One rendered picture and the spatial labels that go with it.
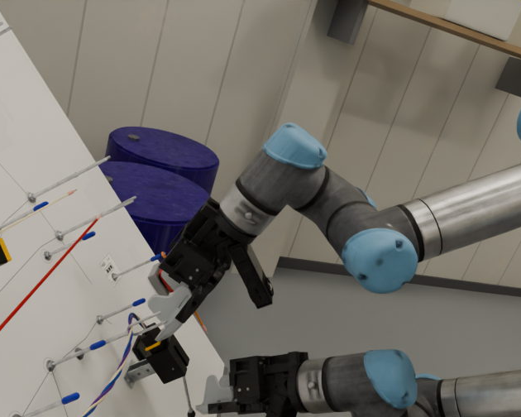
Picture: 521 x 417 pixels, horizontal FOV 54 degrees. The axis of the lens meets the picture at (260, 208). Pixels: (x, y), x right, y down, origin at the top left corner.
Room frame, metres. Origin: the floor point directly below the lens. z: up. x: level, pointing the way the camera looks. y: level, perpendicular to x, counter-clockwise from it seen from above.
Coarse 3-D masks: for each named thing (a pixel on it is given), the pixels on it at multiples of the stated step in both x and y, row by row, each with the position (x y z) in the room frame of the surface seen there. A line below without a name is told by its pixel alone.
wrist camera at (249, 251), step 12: (228, 252) 0.65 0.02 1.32; (240, 252) 0.65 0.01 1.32; (252, 252) 0.69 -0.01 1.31; (240, 264) 0.66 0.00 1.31; (252, 264) 0.66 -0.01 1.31; (252, 276) 0.66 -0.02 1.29; (264, 276) 0.69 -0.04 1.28; (252, 288) 0.66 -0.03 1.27; (264, 288) 0.66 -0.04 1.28; (252, 300) 0.67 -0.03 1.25; (264, 300) 0.66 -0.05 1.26
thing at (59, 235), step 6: (132, 198) 0.72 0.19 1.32; (120, 204) 0.72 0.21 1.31; (126, 204) 0.71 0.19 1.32; (108, 210) 0.72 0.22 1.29; (114, 210) 0.70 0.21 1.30; (96, 216) 0.71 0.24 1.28; (102, 216) 0.71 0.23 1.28; (84, 222) 0.71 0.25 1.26; (90, 222) 0.71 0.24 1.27; (72, 228) 0.71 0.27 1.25; (60, 234) 0.71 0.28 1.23; (60, 240) 0.70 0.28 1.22
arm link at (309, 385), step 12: (312, 360) 0.63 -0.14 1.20; (324, 360) 0.62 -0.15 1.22; (300, 372) 0.61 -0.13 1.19; (312, 372) 0.61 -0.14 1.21; (300, 384) 0.60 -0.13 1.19; (312, 384) 0.59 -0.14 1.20; (300, 396) 0.59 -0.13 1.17; (312, 396) 0.59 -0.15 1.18; (324, 396) 0.58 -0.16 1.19; (312, 408) 0.59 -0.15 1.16; (324, 408) 0.58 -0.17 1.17
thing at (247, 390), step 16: (288, 352) 0.65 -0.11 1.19; (304, 352) 0.67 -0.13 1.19; (240, 368) 0.66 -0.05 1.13; (256, 368) 0.64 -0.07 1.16; (272, 368) 0.65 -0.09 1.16; (288, 368) 0.64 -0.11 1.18; (240, 384) 0.64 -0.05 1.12; (256, 384) 0.63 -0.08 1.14; (272, 384) 0.64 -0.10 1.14; (288, 384) 0.61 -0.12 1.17; (240, 400) 0.62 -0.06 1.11; (256, 400) 0.62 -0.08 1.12
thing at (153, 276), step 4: (156, 264) 0.94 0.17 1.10; (152, 268) 0.93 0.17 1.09; (156, 268) 0.92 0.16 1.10; (152, 272) 0.90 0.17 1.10; (156, 272) 0.91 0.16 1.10; (148, 276) 0.89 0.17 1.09; (152, 276) 0.89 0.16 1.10; (156, 276) 0.90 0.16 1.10; (152, 280) 0.89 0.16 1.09; (156, 280) 0.89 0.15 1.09; (160, 280) 0.90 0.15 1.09; (152, 284) 0.89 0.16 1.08; (156, 284) 0.89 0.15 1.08; (160, 284) 0.89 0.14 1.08; (156, 288) 0.89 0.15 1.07; (160, 288) 0.89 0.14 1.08; (164, 288) 0.90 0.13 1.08; (160, 292) 0.89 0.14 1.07; (164, 292) 0.89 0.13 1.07; (168, 292) 0.90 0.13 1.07
